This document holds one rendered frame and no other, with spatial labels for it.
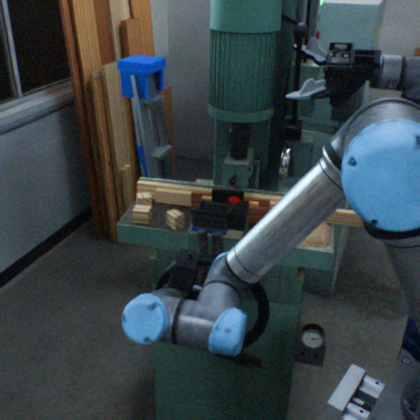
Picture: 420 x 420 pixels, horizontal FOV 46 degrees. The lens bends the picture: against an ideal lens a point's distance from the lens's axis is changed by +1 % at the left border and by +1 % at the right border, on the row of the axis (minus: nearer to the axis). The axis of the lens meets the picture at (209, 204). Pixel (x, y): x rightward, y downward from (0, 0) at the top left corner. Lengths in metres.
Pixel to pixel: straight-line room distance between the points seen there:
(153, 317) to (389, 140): 0.44
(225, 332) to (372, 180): 0.35
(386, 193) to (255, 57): 0.72
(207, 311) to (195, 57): 3.27
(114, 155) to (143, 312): 2.08
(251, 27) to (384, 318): 1.77
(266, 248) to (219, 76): 0.57
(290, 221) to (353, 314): 1.83
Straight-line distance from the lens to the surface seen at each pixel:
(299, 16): 1.56
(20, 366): 2.35
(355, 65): 1.19
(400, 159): 0.58
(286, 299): 1.41
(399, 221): 0.60
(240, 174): 1.36
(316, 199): 0.77
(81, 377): 2.24
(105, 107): 2.76
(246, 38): 1.23
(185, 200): 1.48
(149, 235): 1.39
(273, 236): 0.81
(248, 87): 1.25
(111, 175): 2.87
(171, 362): 1.65
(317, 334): 1.40
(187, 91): 4.04
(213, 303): 0.82
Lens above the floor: 1.59
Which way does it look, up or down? 27 degrees down
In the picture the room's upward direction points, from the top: 1 degrees clockwise
